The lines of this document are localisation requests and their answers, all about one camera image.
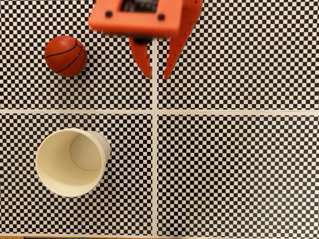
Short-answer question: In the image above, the orange gripper camera mount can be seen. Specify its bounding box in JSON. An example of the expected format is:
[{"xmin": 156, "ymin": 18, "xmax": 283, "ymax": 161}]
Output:
[{"xmin": 88, "ymin": 0, "xmax": 186, "ymax": 38}]

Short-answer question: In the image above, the cream paper cup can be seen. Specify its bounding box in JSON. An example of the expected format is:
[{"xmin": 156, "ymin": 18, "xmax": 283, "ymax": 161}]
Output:
[{"xmin": 35, "ymin": 127, "xmax": 111, "ymax": 198}]

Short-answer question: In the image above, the black white checkerboard sheet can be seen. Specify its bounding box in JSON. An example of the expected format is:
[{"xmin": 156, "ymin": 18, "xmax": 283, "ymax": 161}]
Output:
[
  {"xmin": 155, "ymin": 0, "xmax": 319, "ymax": 112},
  {"xmin": 0, "ymin": 111, "xmax": 155, "ymax": 237},
  {"xmin": 0, "ymin": 0, "xmax": 155, "ymax": 112},
  {"xmin": 154, "ymin": 112, "xmax": 319, "ymax": 237}
]

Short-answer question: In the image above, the orange foam mini basketball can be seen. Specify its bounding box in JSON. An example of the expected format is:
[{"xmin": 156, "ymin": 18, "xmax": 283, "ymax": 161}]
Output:
[{"xmin": 44, "ymin": 35, "xmax": 88, "ymax": 78}]

